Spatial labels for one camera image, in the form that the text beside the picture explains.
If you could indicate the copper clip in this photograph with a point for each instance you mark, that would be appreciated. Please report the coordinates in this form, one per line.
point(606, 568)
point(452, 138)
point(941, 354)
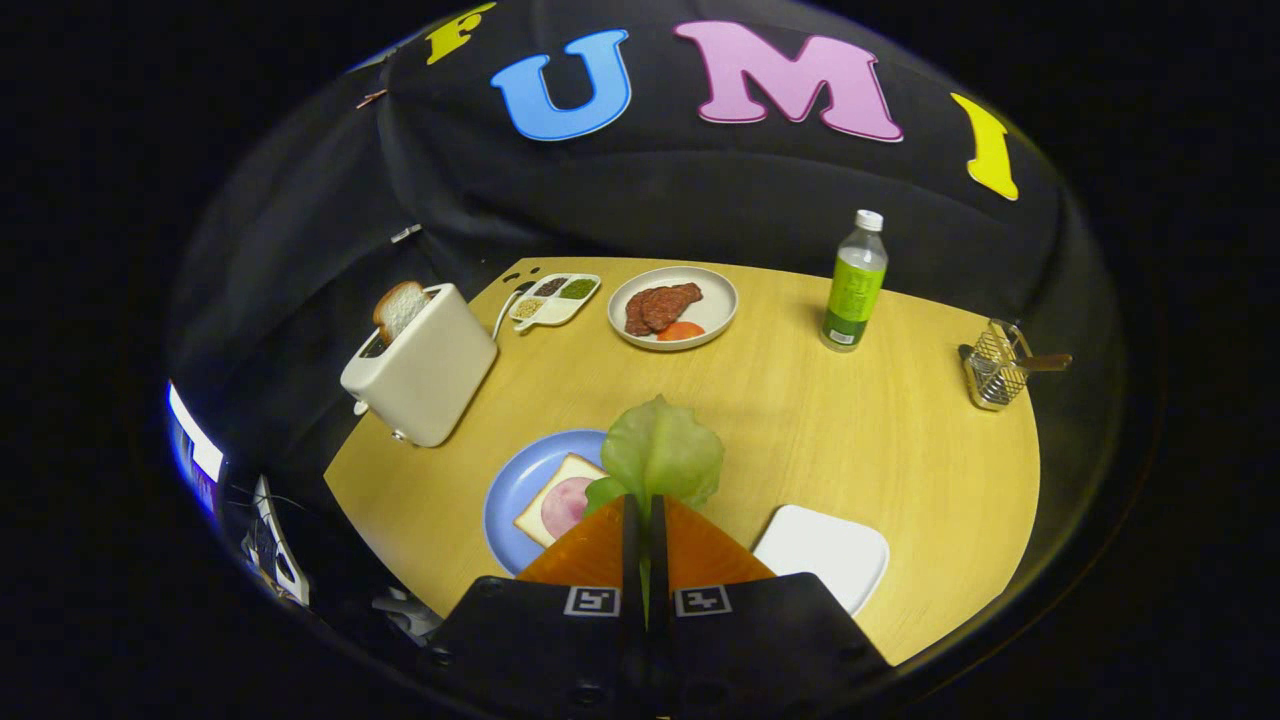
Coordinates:
point(371, 98)

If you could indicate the toasted bread slice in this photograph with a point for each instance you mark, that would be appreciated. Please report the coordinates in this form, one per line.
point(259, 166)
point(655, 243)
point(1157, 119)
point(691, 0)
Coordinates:
point(400, 308)

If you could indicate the white frame object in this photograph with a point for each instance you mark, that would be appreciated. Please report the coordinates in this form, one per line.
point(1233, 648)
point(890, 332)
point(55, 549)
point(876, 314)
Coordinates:
point(268, 540)

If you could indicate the white bread slice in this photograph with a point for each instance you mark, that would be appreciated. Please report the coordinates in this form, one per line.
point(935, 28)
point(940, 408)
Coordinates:
point(578, 470)

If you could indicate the green label plastic bottle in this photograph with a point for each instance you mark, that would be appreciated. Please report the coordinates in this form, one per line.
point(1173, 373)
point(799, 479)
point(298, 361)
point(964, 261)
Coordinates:
point(850, 300)

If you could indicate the green lettuce leaf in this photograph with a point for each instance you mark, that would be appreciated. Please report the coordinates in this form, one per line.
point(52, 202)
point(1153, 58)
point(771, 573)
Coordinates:
point(660, 450)

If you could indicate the silver clip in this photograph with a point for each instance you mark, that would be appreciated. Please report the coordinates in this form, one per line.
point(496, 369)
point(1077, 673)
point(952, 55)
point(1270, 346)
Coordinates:
point(405, 233)

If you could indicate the white divided seasoning tray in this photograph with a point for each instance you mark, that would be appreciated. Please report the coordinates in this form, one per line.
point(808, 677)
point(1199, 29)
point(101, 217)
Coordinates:
point(555, 305)

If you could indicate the blue round plate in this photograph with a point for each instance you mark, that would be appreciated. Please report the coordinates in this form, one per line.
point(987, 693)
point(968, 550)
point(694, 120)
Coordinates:
point(515, 480)

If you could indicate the bright lit screen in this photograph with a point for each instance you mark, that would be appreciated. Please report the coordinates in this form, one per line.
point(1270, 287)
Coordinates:
point(195, 445)

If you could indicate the pink ham slice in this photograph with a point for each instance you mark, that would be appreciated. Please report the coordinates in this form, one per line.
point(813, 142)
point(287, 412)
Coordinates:
point(565, 505)

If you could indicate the small white object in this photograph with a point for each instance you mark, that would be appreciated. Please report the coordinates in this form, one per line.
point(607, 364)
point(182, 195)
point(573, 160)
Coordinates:
point(408, 612)

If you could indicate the round white plate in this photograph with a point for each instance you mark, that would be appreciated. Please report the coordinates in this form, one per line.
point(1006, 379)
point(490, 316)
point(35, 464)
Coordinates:
point(715, 310)

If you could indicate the black backdrop cloth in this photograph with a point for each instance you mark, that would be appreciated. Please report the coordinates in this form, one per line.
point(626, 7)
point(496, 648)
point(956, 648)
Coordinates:
point(700, 200)

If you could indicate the red meat slice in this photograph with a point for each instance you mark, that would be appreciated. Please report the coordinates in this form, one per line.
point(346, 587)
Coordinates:
point(672, 303)
point(636, 318)

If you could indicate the tomato slice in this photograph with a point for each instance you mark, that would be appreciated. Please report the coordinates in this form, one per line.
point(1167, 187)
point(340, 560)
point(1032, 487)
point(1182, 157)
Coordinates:
point(680, 331)

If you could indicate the white square plate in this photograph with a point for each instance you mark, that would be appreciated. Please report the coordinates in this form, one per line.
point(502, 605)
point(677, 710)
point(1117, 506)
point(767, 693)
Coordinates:
point(820, 555)

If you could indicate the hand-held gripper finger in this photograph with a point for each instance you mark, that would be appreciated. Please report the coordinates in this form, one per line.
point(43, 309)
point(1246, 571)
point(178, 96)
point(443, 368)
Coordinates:
point(632, 540)
point(657, 540)

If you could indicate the white toaster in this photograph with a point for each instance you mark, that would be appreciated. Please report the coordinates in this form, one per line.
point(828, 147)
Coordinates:
point(430, 370)

